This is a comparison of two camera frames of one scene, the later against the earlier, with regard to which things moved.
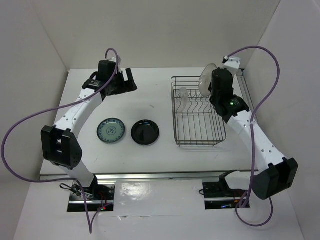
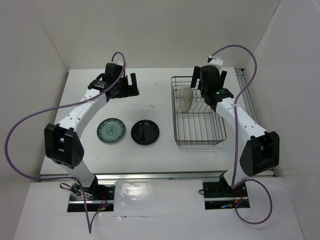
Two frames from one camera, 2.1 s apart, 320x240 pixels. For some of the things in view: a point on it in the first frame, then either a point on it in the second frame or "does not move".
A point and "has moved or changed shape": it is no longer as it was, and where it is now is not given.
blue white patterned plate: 111,130 does not move
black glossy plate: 145,132 does not move
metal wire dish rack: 196,122 does not move
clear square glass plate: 205,79 has moved or changed shape
